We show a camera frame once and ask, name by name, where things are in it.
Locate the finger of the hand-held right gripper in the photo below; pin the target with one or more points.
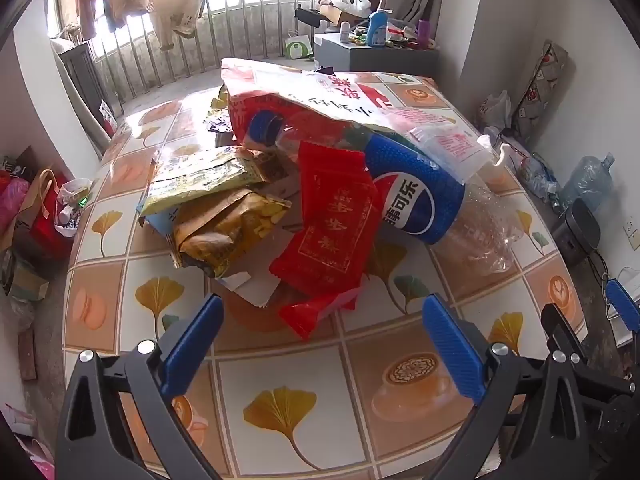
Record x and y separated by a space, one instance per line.
624 306
555 325

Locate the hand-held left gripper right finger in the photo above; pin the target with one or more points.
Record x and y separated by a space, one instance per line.
455 350

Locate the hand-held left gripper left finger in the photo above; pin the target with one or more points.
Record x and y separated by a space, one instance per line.
195 345

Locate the white cardboard piece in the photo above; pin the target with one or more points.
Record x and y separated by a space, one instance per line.
255 285

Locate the glossy red packet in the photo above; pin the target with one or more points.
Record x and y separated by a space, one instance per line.
305 312

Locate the yellow brown snack bag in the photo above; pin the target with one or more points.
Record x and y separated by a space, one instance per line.
225 230

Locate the light blue packet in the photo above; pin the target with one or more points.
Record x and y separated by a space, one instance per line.
159 222

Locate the clear blue label cola bottle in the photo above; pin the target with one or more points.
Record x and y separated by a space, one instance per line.
415 195

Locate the yellow green snack packet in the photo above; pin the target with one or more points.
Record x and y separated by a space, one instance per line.
200 175

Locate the red snack wrapper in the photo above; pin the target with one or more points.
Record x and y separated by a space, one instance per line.
325 220

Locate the purple yellow snack bag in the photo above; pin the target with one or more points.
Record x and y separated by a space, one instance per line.
219 120

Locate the large red white plastic bag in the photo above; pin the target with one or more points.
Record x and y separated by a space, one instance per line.
300 85

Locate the white flat floor item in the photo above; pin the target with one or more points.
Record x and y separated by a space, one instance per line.
625 335

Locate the black rice cooker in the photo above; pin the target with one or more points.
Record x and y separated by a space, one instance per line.
577 230

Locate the leaf and coffee print tablecloth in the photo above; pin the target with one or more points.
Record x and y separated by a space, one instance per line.
280 400

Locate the large blue water jug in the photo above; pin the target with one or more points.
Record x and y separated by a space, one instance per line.
587 182

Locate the pile of plastic bottles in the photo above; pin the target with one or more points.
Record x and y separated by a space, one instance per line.
537 175

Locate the cardboard box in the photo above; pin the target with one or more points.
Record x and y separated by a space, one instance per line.
27 282

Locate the white bag of rubbish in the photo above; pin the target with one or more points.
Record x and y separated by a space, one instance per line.
72 205

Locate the red tote bag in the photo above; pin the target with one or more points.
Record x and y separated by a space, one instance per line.
47 220

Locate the white plastic floor bag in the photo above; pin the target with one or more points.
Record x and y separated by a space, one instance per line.
495 110

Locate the patterned wrapped panel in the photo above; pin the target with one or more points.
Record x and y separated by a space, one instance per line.
542 90

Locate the pink plastic bag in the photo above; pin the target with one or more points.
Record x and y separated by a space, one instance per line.
12 202

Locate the grey cabinet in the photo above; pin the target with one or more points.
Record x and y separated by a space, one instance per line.
370 60

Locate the white bag with green logo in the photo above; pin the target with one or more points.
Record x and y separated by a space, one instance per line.
298 46

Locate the purple cup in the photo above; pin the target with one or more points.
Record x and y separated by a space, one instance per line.
424 31

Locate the metal balcony railing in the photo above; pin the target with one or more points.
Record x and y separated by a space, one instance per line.
250 25

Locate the blue detergent bottle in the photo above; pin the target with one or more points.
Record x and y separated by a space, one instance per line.
377 30

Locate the small white spray bottle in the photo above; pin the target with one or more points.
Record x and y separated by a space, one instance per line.
345 33

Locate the beige hanging pants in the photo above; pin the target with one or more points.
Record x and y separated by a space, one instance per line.
175 10

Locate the black box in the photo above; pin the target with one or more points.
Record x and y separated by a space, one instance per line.
309 16

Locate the white plastic bag on clutter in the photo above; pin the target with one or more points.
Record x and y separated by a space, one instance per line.
352 2

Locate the white wall socket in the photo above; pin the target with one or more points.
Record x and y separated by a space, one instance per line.
631 235

